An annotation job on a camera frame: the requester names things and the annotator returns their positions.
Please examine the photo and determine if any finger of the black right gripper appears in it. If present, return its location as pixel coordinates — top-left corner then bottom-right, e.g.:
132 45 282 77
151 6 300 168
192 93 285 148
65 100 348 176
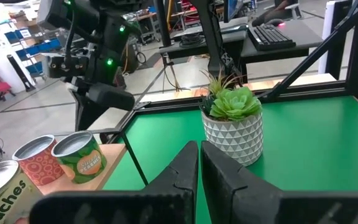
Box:
73 91 108 131

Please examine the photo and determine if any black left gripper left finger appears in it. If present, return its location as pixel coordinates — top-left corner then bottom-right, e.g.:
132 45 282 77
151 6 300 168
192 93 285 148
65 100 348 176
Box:
29 140 199 224

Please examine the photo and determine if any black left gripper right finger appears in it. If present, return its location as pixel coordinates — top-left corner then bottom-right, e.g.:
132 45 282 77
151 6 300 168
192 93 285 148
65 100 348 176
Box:
201 140 358 224

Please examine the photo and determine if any green sliced peaches can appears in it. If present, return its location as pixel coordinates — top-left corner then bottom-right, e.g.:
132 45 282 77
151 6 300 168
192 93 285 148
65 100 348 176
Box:
50 130 108 184

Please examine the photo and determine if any red circle-pattern can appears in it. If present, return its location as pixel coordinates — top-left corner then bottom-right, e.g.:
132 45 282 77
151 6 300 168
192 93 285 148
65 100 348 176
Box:
12 134 65 187

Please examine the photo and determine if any peaches label can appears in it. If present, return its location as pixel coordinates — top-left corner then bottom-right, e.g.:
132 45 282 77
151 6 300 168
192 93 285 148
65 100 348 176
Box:
0 160 45 224

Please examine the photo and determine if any wooden shelf with black legs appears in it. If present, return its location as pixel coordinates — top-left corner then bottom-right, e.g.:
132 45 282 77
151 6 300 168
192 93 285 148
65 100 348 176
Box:
35 128 150 192

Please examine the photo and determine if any black vertical pole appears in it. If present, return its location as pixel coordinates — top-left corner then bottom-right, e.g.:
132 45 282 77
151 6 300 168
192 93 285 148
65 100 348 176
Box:
191 0 231 78
154 0 173 47

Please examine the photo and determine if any blue storage bin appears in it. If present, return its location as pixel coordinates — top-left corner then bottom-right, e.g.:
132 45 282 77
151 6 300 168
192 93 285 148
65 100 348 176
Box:
39 37 62 52
4 29 20 43

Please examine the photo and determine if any succulent in white patterned pot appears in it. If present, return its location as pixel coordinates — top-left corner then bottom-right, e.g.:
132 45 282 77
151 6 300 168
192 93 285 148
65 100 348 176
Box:
199 67 264 167

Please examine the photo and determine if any black leaning tube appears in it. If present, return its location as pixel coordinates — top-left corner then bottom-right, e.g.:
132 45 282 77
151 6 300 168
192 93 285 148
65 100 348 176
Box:
6 54 35 93

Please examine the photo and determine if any red stool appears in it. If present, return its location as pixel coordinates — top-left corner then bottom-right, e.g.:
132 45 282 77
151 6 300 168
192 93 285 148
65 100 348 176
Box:
0 81 15 100

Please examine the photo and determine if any green table mat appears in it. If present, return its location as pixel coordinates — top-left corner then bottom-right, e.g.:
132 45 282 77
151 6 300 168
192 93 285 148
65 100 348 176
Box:
103 95 358 224

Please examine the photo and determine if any grey side desk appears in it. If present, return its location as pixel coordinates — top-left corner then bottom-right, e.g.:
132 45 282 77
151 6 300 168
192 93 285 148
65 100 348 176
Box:
240 19 324 58
158 24 248 60

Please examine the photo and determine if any black computer keyboard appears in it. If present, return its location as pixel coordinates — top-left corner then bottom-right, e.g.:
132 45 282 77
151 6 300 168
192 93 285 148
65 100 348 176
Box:
247 23 297 52

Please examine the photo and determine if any person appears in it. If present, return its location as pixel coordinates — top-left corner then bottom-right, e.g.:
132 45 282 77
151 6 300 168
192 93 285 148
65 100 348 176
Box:
251 0 295 27

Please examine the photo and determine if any black computer mouse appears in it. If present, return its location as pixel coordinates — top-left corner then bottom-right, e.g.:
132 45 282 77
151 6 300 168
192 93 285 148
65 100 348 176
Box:
264 17 287 27

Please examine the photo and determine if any white rectangular panel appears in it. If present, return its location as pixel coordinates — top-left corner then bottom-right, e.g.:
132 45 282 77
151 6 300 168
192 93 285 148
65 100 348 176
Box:
318 0 354 75

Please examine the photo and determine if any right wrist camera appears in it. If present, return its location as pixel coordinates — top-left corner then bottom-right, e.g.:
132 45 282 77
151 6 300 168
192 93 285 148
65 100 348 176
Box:
47 54 90 79

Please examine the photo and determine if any coiled black cable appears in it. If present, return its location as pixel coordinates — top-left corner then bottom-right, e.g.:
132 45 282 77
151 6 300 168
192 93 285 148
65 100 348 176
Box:
178 32 206 48

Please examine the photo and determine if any black aluminium rig frame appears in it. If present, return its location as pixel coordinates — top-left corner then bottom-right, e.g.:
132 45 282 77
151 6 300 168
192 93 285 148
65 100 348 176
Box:
87 0 358 144

